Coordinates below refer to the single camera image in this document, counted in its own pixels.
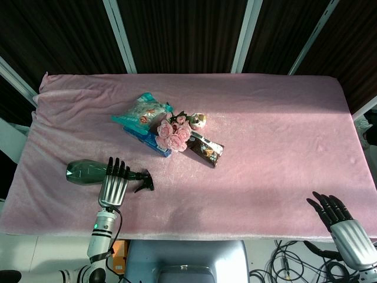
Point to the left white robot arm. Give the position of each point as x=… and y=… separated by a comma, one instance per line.
x=97, y=244

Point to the dark green spray bottle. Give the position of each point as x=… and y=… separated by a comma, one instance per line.
x=88, y=172

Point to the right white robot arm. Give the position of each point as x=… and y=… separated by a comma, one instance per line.
x=368, y=275

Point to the pink plush tablecloth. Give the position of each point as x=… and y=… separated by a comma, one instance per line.
x=206, y=162

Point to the blue rectangular box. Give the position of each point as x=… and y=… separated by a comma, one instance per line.
x=148, y=143

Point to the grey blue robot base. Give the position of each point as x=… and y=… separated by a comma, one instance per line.
x=185, y=262

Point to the orange box under table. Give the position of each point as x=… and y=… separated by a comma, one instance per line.
x=118, y=256

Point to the teal white snack bag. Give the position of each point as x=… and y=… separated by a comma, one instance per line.
x=141, y=113

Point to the pink artificial rose bouquet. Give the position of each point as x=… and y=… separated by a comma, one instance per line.
x=173, y=134

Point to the small round cup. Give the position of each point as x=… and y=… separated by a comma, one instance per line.
x=198, y=120

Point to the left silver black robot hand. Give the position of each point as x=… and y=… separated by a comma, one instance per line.
x=113, y=188

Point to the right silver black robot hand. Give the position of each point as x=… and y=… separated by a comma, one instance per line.
x=350, y=236

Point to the dark brown snack packet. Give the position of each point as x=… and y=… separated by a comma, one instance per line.
x=206, y=150

